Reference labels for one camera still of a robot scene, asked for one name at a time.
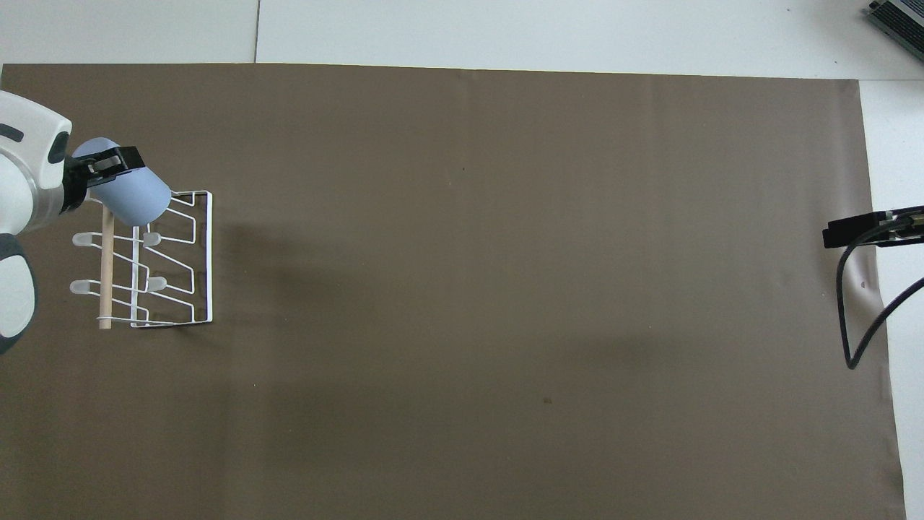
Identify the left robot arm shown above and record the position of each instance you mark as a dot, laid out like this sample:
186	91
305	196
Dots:
29	144

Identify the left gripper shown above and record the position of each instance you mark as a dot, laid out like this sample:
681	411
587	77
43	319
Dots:
74	186

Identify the grey metal box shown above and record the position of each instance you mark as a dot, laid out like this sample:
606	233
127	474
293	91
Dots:
901	16

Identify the light blue cup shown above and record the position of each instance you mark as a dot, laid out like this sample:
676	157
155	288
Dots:
133	196

